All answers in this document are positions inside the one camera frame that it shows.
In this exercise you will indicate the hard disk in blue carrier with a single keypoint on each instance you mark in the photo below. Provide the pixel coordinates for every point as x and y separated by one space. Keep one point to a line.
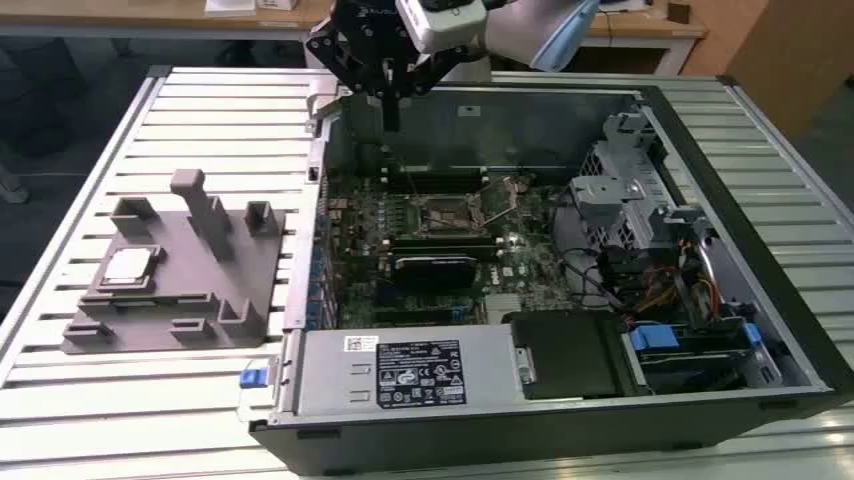
650 342

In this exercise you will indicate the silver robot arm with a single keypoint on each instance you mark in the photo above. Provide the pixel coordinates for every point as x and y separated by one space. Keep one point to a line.
564 35

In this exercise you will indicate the black disk bay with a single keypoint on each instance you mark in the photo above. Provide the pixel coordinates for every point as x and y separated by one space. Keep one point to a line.
574 355

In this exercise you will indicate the grey parts rack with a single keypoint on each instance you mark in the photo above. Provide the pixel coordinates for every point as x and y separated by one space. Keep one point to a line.
187 300

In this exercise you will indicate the green motherboard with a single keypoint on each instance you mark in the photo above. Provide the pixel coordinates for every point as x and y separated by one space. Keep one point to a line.
534 260

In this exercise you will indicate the wooden cabinet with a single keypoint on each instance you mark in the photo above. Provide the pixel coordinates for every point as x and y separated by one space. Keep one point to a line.
788 60

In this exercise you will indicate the small black box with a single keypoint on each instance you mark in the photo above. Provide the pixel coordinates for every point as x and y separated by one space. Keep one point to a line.
680 12

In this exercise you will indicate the black PC case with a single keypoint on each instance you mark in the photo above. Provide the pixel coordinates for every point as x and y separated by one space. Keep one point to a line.
534 440

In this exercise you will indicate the black RAM slot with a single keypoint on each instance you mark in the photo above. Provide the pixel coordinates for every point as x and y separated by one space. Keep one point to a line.
428 181
428 176
441 242
441 237
428 188

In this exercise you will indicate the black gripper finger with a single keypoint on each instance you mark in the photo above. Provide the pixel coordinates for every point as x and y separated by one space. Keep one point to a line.
437 70
334 55

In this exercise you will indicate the blue case latch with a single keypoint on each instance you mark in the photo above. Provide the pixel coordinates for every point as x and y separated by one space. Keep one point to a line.
251 379

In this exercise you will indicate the white box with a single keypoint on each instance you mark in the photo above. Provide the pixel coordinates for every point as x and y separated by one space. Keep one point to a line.
230 6
277 4

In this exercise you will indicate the silver power supply unit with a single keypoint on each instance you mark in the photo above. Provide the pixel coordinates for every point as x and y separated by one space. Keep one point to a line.
321 370

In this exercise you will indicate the dark office chair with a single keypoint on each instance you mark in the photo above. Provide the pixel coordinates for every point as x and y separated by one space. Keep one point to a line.
41 90

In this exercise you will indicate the silver drive cage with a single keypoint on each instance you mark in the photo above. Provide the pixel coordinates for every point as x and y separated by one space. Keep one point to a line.
601 195

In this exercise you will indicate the silver CPU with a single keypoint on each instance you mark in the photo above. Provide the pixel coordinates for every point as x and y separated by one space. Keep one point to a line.
130 265

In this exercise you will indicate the metal locking lever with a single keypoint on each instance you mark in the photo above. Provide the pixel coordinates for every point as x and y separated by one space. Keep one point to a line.
505 211
414 184

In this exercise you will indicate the grey metal leg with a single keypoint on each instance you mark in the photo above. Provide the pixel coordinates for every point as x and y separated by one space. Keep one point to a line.
17 190

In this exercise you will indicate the CPU socket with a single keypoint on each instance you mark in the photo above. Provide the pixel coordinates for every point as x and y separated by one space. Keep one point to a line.
446 216

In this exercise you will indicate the silver chipset heatsink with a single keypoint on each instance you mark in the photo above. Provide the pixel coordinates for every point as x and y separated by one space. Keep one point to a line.
504 306

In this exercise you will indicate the small black graphics card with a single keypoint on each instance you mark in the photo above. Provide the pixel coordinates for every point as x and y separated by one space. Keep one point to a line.
434 272

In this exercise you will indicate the wooden desk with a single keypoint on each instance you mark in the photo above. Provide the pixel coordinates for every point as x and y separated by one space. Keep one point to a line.
134 15

